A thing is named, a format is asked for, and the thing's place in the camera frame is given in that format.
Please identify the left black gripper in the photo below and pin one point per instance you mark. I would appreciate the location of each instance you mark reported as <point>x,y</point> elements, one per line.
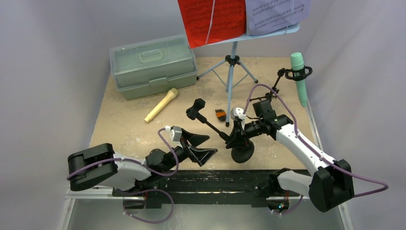
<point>199,155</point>

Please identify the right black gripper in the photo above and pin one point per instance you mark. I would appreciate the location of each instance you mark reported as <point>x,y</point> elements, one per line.
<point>239,133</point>

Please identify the black round-base microphone stand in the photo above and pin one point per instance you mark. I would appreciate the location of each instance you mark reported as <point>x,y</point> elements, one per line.
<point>212,125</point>

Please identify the cream yellow microphone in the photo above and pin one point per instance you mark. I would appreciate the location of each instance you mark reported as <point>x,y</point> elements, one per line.
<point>171,94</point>

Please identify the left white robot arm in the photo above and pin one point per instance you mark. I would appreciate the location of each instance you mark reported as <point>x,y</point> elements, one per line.
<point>102,165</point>

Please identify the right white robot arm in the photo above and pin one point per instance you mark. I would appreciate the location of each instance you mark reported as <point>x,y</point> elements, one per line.
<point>311,155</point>

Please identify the orange black hex key set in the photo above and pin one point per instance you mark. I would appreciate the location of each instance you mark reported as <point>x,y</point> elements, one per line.
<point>221,115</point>

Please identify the light blue music stand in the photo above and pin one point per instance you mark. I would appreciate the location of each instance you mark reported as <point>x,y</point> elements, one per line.
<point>233,59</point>

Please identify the grey-green plastic toolbox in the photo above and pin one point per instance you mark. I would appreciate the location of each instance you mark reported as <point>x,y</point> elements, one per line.
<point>154,66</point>

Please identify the black tripod microphone stand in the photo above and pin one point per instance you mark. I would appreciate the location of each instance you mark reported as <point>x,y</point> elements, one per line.
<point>288,74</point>

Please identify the mint green microphone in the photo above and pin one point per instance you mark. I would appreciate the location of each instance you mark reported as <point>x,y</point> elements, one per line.
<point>298,67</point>

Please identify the red sheet music page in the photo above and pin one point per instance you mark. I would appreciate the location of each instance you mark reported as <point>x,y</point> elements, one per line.
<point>211,21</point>

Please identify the lavender sheet music page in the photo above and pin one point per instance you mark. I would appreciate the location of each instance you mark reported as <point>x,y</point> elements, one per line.
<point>267,16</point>

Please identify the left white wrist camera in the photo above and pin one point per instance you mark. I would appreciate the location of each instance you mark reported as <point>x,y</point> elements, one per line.
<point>175,134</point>

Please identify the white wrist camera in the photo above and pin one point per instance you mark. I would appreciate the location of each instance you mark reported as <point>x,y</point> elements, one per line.
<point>237,113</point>
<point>175,134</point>

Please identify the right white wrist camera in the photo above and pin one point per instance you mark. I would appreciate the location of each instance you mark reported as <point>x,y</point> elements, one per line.
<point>237,113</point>

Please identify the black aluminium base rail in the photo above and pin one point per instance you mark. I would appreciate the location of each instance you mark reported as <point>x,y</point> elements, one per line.
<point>223,187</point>

